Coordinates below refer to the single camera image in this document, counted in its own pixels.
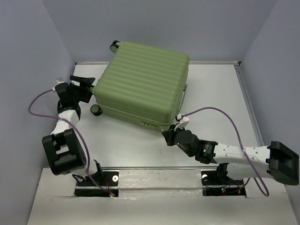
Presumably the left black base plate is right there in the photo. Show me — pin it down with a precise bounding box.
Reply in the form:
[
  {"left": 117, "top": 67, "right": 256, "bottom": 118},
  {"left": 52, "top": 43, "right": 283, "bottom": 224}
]
[{"left": 72, "top": 170, "right": 119, "bottom": 198}]

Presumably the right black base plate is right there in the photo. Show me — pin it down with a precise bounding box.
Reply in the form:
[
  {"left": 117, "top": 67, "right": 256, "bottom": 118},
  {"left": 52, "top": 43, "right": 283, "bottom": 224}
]
[{"left": 201, "top": 171, "right": 246, "bottom": 196}]

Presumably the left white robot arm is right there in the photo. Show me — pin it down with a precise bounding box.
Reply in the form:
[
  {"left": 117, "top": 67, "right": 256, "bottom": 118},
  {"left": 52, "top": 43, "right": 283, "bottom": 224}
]
[{"left": 42, "top": 75, "right": 104, "bottom": 185}]

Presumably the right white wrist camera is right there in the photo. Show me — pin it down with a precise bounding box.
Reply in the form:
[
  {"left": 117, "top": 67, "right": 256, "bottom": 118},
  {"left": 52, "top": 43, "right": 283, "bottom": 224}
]
[{"left": 175, "top": 114, "right": 190, "bottom": 130}]

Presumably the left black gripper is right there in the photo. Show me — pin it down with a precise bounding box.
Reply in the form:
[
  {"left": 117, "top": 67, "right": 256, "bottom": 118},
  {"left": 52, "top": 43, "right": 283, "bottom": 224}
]
[{"left": 69, "top": 75, "right": 95, "bottom": 103}]

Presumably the green hard-shell suitcase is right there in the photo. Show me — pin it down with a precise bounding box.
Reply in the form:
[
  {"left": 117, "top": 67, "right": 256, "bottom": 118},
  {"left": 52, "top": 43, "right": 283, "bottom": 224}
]
[{"left": 92, "top": 40, "right": 190, "bottom": 129}]

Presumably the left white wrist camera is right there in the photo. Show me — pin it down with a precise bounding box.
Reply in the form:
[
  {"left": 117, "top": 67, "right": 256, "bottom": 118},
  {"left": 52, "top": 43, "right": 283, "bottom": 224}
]
[{"left": 55, "top": 77, "right": 66, "bottom": 86}]

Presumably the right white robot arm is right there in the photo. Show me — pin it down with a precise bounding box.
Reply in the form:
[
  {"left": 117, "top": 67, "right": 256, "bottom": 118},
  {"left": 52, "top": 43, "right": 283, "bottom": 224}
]
[{"left": 162, "top": 125, "right": 300, "bottom": 186}]

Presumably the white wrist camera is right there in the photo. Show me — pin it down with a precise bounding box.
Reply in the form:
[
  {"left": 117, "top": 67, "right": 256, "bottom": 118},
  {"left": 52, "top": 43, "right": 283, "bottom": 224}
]
[
  {"left": 175, "top": 114, "right": 190, "bottom": 130},
  {"left": 55, "top": 77, "right": 66, "bottom": 86}
]

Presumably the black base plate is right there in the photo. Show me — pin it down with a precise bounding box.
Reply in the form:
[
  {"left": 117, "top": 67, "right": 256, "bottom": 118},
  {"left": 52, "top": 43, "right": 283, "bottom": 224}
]
[
  {"left": 72, "top": 170, "right": 119, "bottom": 198},
  {"left": 201, "top": 171, "right": 246, "bottom": 196}
]

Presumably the aluminium rail across table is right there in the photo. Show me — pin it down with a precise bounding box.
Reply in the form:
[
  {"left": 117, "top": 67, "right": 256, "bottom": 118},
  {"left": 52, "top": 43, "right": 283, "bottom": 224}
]
[{"left": 102, "top": 165, "right": 217, "bottom": 170}]

